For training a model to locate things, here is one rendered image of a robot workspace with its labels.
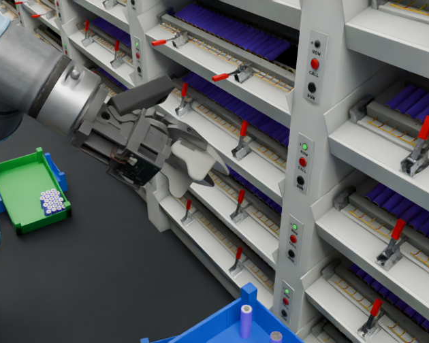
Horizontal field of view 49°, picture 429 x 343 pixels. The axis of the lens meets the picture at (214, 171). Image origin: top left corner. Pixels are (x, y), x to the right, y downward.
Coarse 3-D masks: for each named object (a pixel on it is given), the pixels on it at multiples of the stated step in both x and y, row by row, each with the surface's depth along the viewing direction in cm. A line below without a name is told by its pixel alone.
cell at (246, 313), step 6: (246, 306) 75; (240, 312) 75; (246, 312) 74; (240, 318) 76; (246, 318) 75; (240, 324) 76; (246, 324) 76; (240, 330) 77; (246, 330) 76; (240, 336) 78; (246, 336) 77
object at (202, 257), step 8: (144, 192) 185; (144, 200) 188; (176, 232) 170; (184, 240) 167; (192, 248) 163; (200, 256) 159; (208, 264) 155; (216, 272) 152; (224, 280) 149; (232, 288) 146
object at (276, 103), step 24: (168, 0) 131; (192, 0) 136; (144, 24) 131; (168, 48) 124; (192, 48) 118; (216, 72) 108; (240, 96) 104; (264, 96) 97; (288, 96) 88; (288, 120) 93
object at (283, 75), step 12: (168, 24) 129; (180, 24) 124; (192, 36) 121; (204, 36) 116; (204, 48) 115; (216, 48) 114; (228, 48) 109; (228, 60) 108; (240, 60) 107; (252, 60) 103; (264, 60) 101; (264, 72) 101; (276, 72) 97; (288, 72) 96; (288, 84) 96
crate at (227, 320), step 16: (256, 288) 77; (240, 304) 79; (256, 304) 78; (208, 320) 75; (224, 320) 78; (256, 320) 80; (272, 320) 76; (192, 336) 74; (208, 336) 77; (224, 336) 78; (256, 336) 78; (288, 336) 74
